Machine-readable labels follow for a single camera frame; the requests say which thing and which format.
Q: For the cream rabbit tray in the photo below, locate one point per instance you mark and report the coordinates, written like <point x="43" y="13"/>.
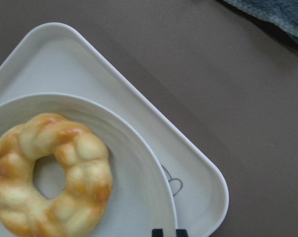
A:
<point x="55" y="57"/>

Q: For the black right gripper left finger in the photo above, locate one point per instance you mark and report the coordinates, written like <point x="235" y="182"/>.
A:
<point x="157" y="233"/>

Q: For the braided glazed donut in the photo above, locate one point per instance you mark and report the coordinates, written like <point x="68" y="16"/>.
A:
<point x="85" y="160"/>

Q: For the grey folded cloth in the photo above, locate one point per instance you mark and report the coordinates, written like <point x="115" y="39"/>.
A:
<point x="281" y="15"/>

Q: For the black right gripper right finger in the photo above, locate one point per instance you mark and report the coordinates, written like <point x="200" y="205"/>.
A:
<point x="181" y="233"/>

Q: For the white shallow bowl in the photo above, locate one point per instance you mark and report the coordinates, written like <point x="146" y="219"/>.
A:
<point x="141" y="202"/>

